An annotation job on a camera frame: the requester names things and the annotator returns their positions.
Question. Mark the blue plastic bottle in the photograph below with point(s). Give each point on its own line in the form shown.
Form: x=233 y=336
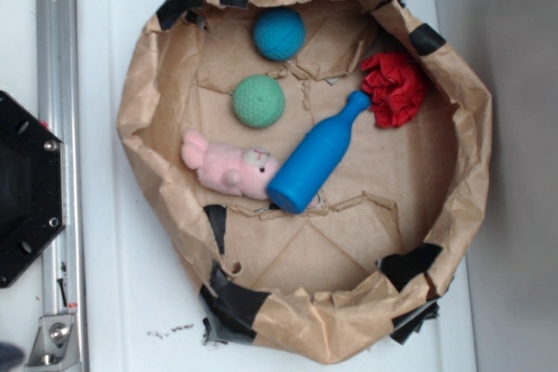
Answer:
x=316 y=157

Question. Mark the pink plush pig toy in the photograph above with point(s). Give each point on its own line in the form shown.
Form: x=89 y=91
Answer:
x=229 y=169

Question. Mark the brown paper bin with tape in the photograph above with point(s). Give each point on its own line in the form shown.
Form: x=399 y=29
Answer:
x=396 y=217

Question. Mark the green textured ball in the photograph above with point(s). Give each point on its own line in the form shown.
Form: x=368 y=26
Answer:
x=258 y=101

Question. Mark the blue textured ball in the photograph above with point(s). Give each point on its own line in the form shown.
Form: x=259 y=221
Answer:
x=279 y=34

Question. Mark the red crumpled cloth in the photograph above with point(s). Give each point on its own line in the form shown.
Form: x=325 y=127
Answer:
x=397 y=86

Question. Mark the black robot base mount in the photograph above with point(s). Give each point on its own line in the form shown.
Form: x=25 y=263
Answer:
x=32 y=211

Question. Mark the metal corner bracket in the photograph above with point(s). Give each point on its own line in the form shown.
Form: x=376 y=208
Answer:
x=56 y=344

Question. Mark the aluminium extrusion rail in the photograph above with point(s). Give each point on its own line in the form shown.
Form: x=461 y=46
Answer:
x=57 y=76

